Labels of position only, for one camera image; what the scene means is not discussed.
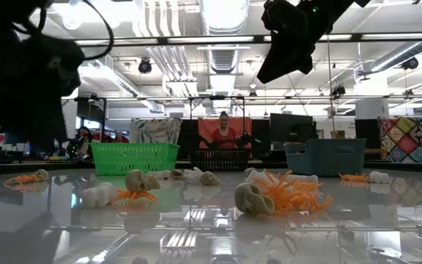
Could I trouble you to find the teal plastic bin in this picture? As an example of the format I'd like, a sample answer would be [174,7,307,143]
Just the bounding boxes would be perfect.
[284,138,368,177]

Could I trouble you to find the leaf print cloth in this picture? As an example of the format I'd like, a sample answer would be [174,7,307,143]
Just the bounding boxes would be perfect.
[129,117,183,159]

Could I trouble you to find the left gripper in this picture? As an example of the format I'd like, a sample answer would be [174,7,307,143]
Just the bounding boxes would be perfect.
[0,34,68,155]

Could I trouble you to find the orange cloth backdrop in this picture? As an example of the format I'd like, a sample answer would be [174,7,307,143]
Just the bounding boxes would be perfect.
[198,117,253,150]

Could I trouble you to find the black partition panel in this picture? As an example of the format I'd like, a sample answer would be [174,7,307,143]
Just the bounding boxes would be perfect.
[251,119,270,159]
[180,119,199,161]

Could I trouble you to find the black computer monitor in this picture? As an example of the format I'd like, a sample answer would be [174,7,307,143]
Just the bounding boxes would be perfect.
[269,112,314,144]
[355,119,380,150]

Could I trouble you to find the person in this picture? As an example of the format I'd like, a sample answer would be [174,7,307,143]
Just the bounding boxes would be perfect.
[210,111,240,150]
[67,126,93,161]

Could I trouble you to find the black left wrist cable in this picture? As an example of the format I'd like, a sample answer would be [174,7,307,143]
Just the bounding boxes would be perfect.
[81,0,116,62]

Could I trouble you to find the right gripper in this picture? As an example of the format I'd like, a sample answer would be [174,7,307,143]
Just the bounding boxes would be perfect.
[256,0,344,84]

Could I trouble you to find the black plastic basket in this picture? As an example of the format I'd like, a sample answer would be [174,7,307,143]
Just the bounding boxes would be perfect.
[190,148,251,172]

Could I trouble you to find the silver ventilation duct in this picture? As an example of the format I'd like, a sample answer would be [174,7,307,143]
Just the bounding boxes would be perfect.
[357,38,422,80]
[199,0,251,74]

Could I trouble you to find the green plastic basket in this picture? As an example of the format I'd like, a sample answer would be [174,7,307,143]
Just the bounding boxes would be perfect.
[89,142,180,176]

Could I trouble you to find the thin hanging cable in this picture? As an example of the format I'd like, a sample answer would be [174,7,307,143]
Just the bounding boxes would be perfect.
[325,33,336,133]

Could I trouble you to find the black ceiling spotlight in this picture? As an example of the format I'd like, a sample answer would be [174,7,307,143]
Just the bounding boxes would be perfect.
[330,84,347,99]
[138,58,153,75]
[401,56,420,70]

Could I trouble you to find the black overhead frame beam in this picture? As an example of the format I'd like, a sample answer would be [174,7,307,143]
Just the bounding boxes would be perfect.
[74,32,422,49]

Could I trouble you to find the colourful patchwork quilt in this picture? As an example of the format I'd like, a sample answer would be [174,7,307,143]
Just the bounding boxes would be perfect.
[378,116,422,164]

